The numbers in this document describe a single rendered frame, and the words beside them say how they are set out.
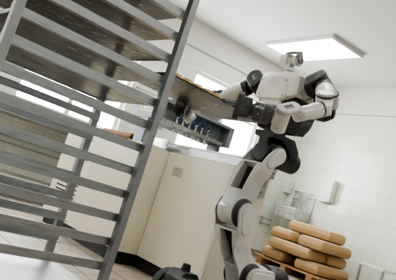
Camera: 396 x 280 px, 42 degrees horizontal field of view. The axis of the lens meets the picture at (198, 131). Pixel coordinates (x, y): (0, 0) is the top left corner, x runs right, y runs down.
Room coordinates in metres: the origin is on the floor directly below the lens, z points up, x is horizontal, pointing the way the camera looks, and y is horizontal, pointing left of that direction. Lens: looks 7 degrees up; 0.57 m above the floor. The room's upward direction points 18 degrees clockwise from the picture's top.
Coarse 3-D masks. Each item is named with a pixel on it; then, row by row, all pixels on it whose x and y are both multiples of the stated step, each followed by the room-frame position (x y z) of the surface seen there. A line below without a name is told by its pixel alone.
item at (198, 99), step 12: (156, 72) 2.09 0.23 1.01; (144, 84) 2.36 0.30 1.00; (156, 84) 2.27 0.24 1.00; (180, 84) 2.11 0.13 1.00; (192, 84) 2.05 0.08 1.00; (180, 96) 2.37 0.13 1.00; (192, 96) 2.28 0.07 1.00; (204, 96) 2.20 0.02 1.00; (216, 96) 2.14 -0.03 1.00; (204, 108) 2.49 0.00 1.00; (216, 108) 2.39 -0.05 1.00; (228, 108) 2.30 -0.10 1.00; (240, 120) 2.50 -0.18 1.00; (252, 120) 2.40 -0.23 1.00
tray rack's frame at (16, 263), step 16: (16, 0) 1.53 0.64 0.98; (16, 16) 1.54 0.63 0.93; (0, 48) 1.53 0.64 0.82; (0, 64) 1.55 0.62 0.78; (0, 256) 2.02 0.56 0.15; (16, 256) 2.11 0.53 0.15; (0, 272) 1.79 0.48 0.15; (16, 272) 1.86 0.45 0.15; (32, 272) 1.93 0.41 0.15; (48, 272) 2.01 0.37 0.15; (64, 272) 2.10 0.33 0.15
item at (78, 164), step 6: (90, 120) 2.28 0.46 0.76; (96, 126) 2.29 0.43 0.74; (84, 144) 2.27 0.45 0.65; (78, 162) 2.27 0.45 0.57; (72, 168) 2.29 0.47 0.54; (78, 168) 2.28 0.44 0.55; (66, 186) 2.29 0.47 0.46; (72, 186) 2.28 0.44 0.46; (72, 192) 2.28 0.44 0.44; (60, 210) 2.27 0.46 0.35; (66, 210) 2.28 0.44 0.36; (54, 222) 2.28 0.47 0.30; (60, 222) 2.28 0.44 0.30; (48, 246) 2.27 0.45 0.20; (54, 246) 2.28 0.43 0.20
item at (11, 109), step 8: (0, 104) 2.01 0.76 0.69; (16, 112) 2.06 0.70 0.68; (24, 112) 2.08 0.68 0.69; (40, 120) 2.12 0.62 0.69; (48, 120) 2.14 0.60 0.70; (56, 128) 2.15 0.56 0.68; (64, 128) 2.19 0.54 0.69; (72, 128) 2.22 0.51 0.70; (80, 136) 2.22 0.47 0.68; (88, 136) 2.27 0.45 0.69
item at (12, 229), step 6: (0, 228) 2.12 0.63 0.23; (6, 228) 2.14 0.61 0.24; (12, 228) 2.15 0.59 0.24; (18, 228) 2.17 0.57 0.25; (18, 234) 2.14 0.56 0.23; (24, 234) 2.17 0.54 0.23; (30, 234) 2.20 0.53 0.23; (36, 234) 2.22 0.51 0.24; (42, 234) 2.24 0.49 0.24; (48, 234) 2.25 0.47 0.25; (48, 240) 2.23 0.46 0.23; (54, 240) 2.27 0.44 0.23
